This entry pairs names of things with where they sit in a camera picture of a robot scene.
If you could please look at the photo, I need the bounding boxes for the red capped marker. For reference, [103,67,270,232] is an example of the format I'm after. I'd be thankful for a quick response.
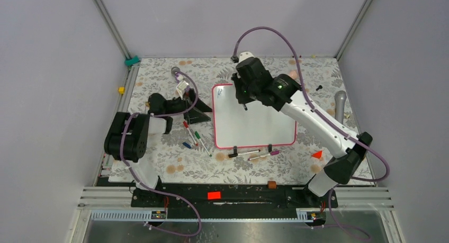
[183,121,199,146]

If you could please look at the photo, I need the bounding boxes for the red tape label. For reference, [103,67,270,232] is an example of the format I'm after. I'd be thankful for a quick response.
[207,191,221,200]

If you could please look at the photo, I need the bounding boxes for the brown small block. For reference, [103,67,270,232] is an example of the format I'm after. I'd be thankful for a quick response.
[267,181,277,189]

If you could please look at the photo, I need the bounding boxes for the blue marker cap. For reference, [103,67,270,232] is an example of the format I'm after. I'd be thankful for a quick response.
[182,142,192,149]

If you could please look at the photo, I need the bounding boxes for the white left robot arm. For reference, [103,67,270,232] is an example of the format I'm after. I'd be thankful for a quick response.
[104,89,213,206]

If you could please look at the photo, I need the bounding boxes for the purple glitter microphone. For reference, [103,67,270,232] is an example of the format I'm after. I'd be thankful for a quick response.
[170,67,184,83]

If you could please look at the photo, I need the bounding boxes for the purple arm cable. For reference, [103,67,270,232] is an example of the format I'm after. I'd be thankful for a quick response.
[231,26,391,242]
[119,71,204,239]

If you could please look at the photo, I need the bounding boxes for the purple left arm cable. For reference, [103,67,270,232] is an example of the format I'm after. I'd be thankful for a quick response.
[119,71,204,239]

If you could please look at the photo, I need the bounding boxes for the purple capped marker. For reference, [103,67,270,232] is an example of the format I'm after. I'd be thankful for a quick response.
[247,150,280,161]

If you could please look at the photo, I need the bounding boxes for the floral patterned mat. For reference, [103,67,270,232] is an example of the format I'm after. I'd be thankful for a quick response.
[128,58,345,185]

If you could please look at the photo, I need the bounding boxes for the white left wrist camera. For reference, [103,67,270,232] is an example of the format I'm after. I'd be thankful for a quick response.
[176,80,190,97]

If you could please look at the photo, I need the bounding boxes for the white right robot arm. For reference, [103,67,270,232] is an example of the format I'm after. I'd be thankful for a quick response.
[231,54,372,207]

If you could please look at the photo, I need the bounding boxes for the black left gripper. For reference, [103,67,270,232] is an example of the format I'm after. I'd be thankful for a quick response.
[164,88,212,124]

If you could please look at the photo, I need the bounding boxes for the orange triangle block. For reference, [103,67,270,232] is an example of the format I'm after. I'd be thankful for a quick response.
[311,150,323,159]

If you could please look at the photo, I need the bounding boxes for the black capped marker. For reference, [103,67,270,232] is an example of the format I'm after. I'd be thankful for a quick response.
[228,149,261,158]

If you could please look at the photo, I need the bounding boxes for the pink framed whiteboard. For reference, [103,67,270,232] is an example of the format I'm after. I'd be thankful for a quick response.
[212,84,297,149]

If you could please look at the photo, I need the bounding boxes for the green capped marker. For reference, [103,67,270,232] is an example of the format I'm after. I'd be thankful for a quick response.
[194,131,212,157]

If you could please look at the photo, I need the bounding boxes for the silver toy microphone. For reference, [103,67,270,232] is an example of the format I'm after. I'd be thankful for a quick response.
[334,91,347,124]

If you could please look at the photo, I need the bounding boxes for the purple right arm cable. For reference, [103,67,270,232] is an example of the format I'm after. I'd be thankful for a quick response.
[231,26,391,242]

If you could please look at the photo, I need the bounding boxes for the green corner clamp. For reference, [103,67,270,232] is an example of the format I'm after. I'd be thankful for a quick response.
[124,56,140,67]

